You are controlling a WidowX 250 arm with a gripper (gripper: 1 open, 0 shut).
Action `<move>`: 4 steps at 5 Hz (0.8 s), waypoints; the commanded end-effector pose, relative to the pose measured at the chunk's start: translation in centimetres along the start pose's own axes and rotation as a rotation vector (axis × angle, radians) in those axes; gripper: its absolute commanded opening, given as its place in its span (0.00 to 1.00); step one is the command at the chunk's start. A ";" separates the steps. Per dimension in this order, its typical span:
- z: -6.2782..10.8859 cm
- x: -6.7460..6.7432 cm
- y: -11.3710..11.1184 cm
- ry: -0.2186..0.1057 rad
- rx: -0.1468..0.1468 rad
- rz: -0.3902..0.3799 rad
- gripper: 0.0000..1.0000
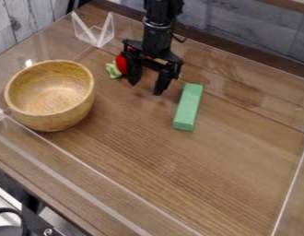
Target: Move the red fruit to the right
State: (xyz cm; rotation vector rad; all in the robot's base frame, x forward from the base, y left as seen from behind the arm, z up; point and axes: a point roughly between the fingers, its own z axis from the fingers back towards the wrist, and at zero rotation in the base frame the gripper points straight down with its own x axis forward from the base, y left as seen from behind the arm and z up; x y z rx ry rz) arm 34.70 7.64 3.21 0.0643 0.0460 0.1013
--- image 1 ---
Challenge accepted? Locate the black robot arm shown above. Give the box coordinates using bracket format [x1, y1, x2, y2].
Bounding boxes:
[120, 0, 183, 96]

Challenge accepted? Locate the clear acrylic corner bracket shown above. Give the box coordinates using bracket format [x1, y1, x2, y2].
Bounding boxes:
[71, 11, 114, 48]

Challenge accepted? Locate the green rectangular block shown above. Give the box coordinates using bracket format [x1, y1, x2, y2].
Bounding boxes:
[172, 83, 203, 132]

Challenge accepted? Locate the red plush strawberry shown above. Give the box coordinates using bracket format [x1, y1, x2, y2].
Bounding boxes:
[104, 53, 127, 79]

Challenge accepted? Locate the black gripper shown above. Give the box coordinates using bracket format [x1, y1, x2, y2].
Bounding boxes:
[120, 18, 183, 96]

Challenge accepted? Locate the clear acrylic table barrier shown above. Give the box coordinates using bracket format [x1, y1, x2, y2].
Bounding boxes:
[0, 18, 304, 236]

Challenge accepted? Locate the black metal bracket with screw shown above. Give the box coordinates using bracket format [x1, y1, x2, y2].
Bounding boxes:
[22, 206, 64, 236]

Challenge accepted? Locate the wooden bowl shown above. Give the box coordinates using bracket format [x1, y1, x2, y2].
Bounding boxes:
[4, 60, 94, 132]

